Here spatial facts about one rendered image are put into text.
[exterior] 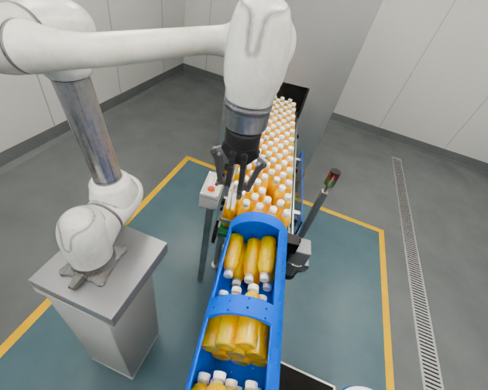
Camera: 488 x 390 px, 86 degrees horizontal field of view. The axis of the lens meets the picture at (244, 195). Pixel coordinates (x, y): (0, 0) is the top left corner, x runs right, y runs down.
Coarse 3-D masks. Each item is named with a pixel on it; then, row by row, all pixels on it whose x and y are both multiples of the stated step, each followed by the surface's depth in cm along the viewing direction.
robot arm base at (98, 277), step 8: (120, 248) 109; (112, 256) 103; (120, 256) 107; (112, 264) 103; (64, 272) 99; (72, 272) 99; (80, 272) 97; (88, 272) 97; (96, 272) 98; (104, 272) 100; (72, 280) 95; (80, 280) 96; (88, 280) 98; (96, 280) 98; (104, 280) 99; (72, 288) 96
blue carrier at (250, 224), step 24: (240, 216) 120; (264, 216) 117; (216, 288) 99; (216, 312) 88; (240, 312) 85; (264, 312) 87; (216, 360) 97; (192, 384) 85; (240, 384) 94; (264, 384) 90
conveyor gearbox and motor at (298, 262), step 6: (306, 240) 161; (300, 246) 156; (306, 246) 157; (300, 252) 154; (306, 252) 154; (288, 258) 161; (294, 258) 158; (300, 258) 157; (306, 258) 156; (288, 264) 166; (294, 264) 161; (300, 264) 162; (306, 264) 166; (288, 270) 169; (294, 270) 168; (300, 270) 170; (288, 276) 173
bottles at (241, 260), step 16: (240, 240) 122; (256, 240) 123; (240, 256) 119; (256, 256) 117; (224, 272) 111; (240, 272) 117; (256, 272) 114; (272, 272) 115; (208, 320) 95; (208, 336) 91; (224, 352) 93; (240, 352) 89
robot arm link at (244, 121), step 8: (232, 104) 46; (272, 104) 49; (224, 112) 50; (232, 112) 47; (240, 112) 46; (248, 112) 46; (256, 112) 46; (264, 112) 47; (224, 120) 50; (232, 120) 48; (240, 120) 47; (248, 120) 47; (256, 120) 48; (264, 120) 49; (232, 128) 49; (240, 128) 49; (248, 128) 48; (256, 128) 49; (264, 128) 51
